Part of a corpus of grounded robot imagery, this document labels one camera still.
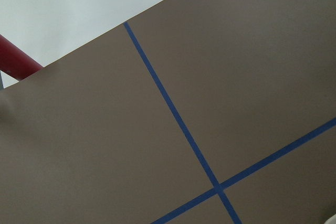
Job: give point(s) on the red cylinder bottle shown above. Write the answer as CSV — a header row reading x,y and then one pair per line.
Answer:
x,y
16,63

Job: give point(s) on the cream plastic tray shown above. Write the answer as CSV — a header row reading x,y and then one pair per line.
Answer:
x,y
331,220

